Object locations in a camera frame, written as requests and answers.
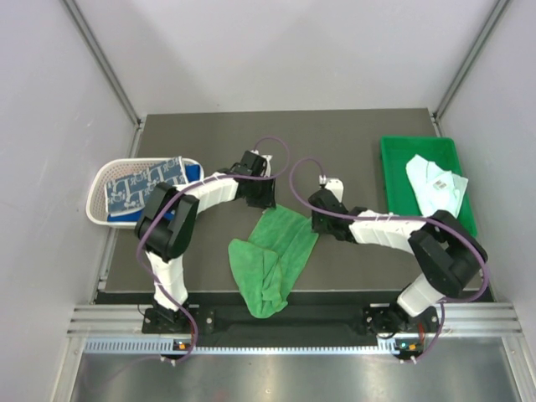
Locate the blue white patterned towel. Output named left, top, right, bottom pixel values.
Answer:
left=104, top=156, right=188, bottom=219

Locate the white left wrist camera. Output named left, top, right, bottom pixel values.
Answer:
left=252, top=149, right=273, bottom=177

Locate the pale mint towel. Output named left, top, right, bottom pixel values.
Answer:
left=405, top=154, right=468, bottom=218

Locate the green plastic bin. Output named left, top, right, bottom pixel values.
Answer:
left=380, top=137, right=477, bottom=237

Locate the right aluminium corner post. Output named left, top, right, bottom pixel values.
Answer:
left=431, top=0, right=512, bottom=126

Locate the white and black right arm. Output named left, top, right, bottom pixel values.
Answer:
left=307, top=186, right=488, bottom=332

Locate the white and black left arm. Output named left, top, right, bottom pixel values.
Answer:
left=135, top=150, right=276, bottom=332

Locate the white plastic basket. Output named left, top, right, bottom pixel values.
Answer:
left=85, top=157, right=204, bottom=229

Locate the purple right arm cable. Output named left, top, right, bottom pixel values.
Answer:
left=290, top=157, right=491, bottom=364

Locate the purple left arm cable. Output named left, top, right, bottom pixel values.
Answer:
left=136, top=136, right=291, bottom=366

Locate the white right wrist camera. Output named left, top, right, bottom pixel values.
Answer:
left=319, top=175, right=344, bottom=203

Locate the green towel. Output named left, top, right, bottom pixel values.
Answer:
left=228, top=205, right=318, bottom=319

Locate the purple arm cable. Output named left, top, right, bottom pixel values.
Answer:
left=136, top=136, right=291, bottom=366
left=290, top=157, right=491, bottom=364

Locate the aluminium corner post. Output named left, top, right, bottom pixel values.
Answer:
left=431, top=0, right=512, bottom=126
left=58, top=0, right=144, bottom=129

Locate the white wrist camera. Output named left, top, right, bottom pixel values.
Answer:
left=319, top=175, right=344, bottom=203
left=252, top=149, right=273, bottom=177

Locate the grey slotted cable duct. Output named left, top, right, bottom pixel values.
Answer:
left=84, top=338, right=399, bottom=356

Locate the aluminium frame rail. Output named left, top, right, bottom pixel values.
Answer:
left=67, top=302, right=523, bottom=338

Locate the left aluminium corner post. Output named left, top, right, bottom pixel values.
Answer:
left=58, top=0, right=144, bottom=129

